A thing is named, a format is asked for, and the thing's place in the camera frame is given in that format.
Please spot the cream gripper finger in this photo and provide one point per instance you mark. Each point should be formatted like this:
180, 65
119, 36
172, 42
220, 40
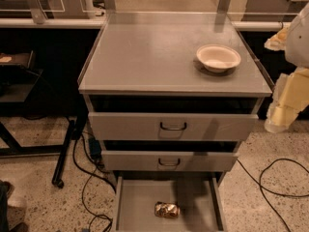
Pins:
290, 97
277, 42

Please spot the crushed orange can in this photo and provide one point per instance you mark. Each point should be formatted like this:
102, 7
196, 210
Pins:
166, 210

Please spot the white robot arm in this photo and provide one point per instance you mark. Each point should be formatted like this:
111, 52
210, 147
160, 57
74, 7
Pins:
297, 42

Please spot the grey drawer cabinet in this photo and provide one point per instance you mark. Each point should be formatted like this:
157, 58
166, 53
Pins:
146, 63

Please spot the grey bottom drawer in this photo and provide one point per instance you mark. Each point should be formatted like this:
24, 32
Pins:
197, 198

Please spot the grey drawer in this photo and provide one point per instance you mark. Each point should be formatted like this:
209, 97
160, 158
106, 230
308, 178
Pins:
169, 126
168, 161
197, 198

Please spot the grey middle drawer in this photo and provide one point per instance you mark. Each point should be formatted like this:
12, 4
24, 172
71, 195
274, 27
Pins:
168, 161

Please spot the grey top drawer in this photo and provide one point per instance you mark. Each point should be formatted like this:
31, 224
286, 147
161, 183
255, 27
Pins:
169, 126

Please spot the white paper bowl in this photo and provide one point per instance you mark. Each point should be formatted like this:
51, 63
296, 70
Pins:
218, 58

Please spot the clear acrylic guard panel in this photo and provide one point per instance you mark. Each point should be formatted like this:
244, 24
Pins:
237, 10

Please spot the dark shoe at left edge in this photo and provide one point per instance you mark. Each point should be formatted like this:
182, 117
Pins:
6, 190

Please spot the white horizontal rail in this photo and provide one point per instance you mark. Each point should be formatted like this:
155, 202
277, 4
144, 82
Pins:
257, 26

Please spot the black metal table frame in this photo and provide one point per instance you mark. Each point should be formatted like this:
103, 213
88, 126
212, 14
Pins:
17, 81

